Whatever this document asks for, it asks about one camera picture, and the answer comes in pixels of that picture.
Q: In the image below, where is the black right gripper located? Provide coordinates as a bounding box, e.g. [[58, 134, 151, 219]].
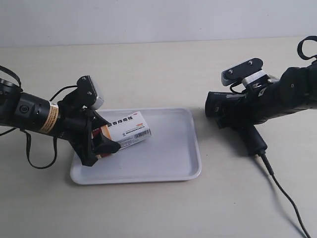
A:
[[214, 78, 285, 128]]

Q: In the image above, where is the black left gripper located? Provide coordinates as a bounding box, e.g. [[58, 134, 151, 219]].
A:
[[57, 87, 121, 167]]

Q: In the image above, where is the black handheld barcode scanner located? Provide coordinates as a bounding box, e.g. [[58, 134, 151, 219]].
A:
[[205, 91, 267, 156]]

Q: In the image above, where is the white red medicine box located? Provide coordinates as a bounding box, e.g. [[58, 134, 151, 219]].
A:
[[92, 111, 152, 150]]

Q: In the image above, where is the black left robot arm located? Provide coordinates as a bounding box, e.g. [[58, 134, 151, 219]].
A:
[[0, 75, 121, 167]]

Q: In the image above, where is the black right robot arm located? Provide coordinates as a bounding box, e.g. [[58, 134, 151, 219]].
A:
[[205, 58, 317, 128]]

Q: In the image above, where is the white plastic tray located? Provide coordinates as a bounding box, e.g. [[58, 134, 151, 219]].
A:
[[70, 108, 202, 185]]

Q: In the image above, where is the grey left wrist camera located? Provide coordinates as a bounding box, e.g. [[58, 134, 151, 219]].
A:
[[77, 75, 104, 110]]

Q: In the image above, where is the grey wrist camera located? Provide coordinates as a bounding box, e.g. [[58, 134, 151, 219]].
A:
[[221, 58, 266, 86], [77, 75, 104, 110]]

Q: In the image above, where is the black scanner cable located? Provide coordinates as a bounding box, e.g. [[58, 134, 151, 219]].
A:
[[259, 151, 313, 238]]

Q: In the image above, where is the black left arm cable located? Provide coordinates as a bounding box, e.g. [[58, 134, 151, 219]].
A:
[[0, 65, 79, 170]]

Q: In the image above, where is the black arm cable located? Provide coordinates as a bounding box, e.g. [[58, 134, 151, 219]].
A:
[[0, 65, 79, 170], [297, 36, 317, 61]]

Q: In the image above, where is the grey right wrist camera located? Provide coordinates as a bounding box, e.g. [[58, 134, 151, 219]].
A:
[[221, 58, 266, 86]]

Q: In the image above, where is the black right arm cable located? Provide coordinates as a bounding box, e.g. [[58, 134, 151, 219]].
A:
[[297, 36, 317, 61]]

